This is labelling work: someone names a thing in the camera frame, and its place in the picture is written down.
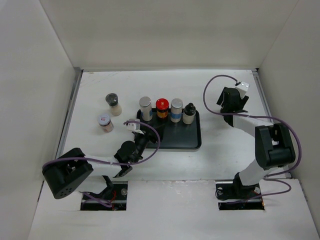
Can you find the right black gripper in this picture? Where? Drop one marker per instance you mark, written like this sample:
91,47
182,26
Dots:
243,101

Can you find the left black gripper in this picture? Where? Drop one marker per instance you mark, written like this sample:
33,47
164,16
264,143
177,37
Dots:
153,137

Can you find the red lid jar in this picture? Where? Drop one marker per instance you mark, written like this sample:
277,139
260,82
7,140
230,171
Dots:
162,109

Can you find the silver lid blue jar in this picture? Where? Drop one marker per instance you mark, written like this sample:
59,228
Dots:
146,108

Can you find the black cap white bottle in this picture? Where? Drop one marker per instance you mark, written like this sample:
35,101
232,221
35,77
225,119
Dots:
189,113

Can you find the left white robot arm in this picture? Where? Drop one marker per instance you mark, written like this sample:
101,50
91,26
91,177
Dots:
66,173

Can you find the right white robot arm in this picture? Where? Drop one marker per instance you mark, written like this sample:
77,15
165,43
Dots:
273,146

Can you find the black plastic tray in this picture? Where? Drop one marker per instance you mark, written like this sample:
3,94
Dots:
177,136

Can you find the white lid spice jar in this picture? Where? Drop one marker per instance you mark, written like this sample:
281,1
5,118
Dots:
105,122

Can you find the grey lid salt shaker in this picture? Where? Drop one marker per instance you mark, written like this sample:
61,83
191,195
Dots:
113,102

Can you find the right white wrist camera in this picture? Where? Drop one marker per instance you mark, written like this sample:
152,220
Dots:
242,88

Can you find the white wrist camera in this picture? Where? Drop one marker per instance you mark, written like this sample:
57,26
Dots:
133,125
242,88

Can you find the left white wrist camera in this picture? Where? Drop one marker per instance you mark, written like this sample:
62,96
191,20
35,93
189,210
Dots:
133,125

